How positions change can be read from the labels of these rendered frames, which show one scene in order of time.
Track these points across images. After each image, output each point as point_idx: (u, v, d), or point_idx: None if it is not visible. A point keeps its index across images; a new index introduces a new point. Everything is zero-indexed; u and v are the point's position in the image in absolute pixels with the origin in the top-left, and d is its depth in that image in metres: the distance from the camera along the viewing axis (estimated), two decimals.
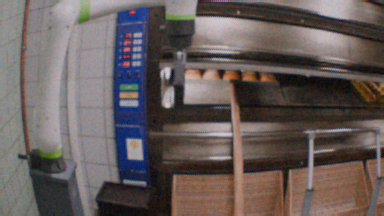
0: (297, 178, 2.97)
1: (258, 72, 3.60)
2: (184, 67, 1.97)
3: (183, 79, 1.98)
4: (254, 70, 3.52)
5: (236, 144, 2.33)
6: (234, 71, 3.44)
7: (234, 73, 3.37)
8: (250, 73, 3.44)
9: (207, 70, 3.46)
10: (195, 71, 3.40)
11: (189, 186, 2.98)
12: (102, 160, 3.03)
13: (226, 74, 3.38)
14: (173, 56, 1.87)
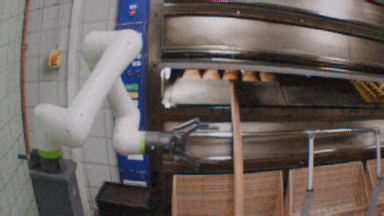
0: (297, 178, 2.97)
1: (258, 72, 3.60)
2: (193, 129, 2.37)
3: (204, 127, 2.37)
4: (254, 70, 3.52)
5: (236, 144, 2.33)
6: (234, 71, 3.44)
7: (234, 73, 3.37)
8: (250, 73, 3.44)
9: (207, 70, 3.46)
10: (195, 71, 3.40)
11: (189, 186, 2.98)
12: (102, 160, 3.03)
13: (226, 74, 3.38)
14: None
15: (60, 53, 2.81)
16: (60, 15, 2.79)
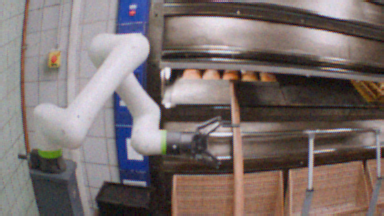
0: (297, 178, 2.97)
1: (258, 72, 3.60)
2: (215, 127, 2.37)
3: (226, 125, 2.37)
4: (254, 70, 3.52)
5: (236, 144, 2.33)
6: (234, 71, 3.44)
7: (234, 73, 3.37)
8: (250, 73, 3.44)
9: (207, 70, 3.46)
10: (195, 71, 3.40)
11: (189, 186, 2.98)
12: (102, 160, 3.03)
13: (226, 74, 3.38)
14: None
15: (60, 53, 2.81)
16: (60, 15, 2.79)
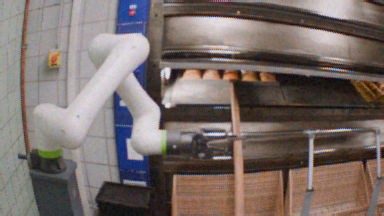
0: (297, 178, 2.97)
1: (258, 72, 3.60)
2: (220, 137, 2.38)
3: (232, 138, 2.38)
4: (254, 70, 3.52)
5: (236, 144, 2.33)
6: (234, 71, 3.44)
7: (234, 73, 3.37)
8: (250, 73, 3.44)
9: (207, 70, 3.46)
10: (195, 71, 3.40)
11: (189, 186, 2.98)
12: (102, 160, 3.03)
13: (226, 74, 3.38)
14: None
15: (60, 53, 2.81)
16: (60, 15, 2.79)
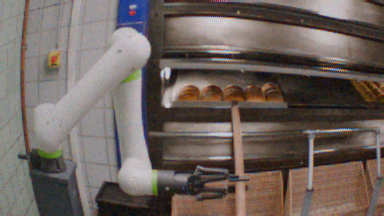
0: (297, 178, 2.97)
1: (263, 91, 3.17)
2: (220, 178, 1.94)
3: (234, 179, 1.94)
4: (259, 89, 3.09)
5: (238, 186, 1.90)
6: (236, 91, 3.01)
7: (237, 94, 2.94)
8: (255, 93, 3.00)
9: (205, 90, 3.02)
10: (191, 92, 2.96)
11: None
12: (102, 160, 3.03)
13: (227, 95, 2.95)
14: None
15: (60, 53, 2.81)
16: (60, 15, 2.79)
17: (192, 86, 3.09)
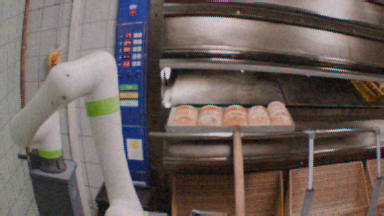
0: (297, 178, 2.97)
1: (268, 111, 2.82)
2: None
3: None
4: (264, 110, 2.74)
5: None
6: (238, 113, 2.66)
7: (239, 117, 2.59)
8: (259, 115, 2.65)
9: (203, 113, 2.67)
10: (187, 115, 2.61)
11: (189, 186, 2.98)
12: None
13: (228, 119, 2.59)
14: None
15: (60, 53, 2.81)
16: (60, 15, 2.79)
17: (188, 108, 2.74)
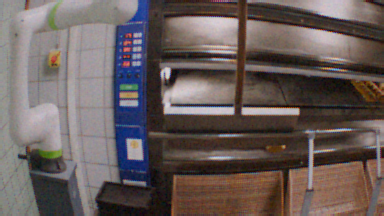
0: (297, 178, 2.97)
1: (267, 146, 2.78)
2: None
3: None
4: None
5: None
6: None
7: None
8: None
9: None
10: None
11: (189, 186, 2.98)
12: (102, 160, 3.03)
13: None
14: None
15: (60, 53, 2.81)
16: None
17: None
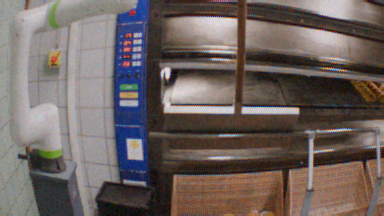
0: (297, 178, 2.97)
1: None
2: None
3: None
4: None
5: None
6: None
7: None
8: None
9: None
10: None
11: (189, 186, 2.99)
12: (102, 160, 3.03)
13: None
14: None
15: (60, 53, 2.81)
16: None
17: None
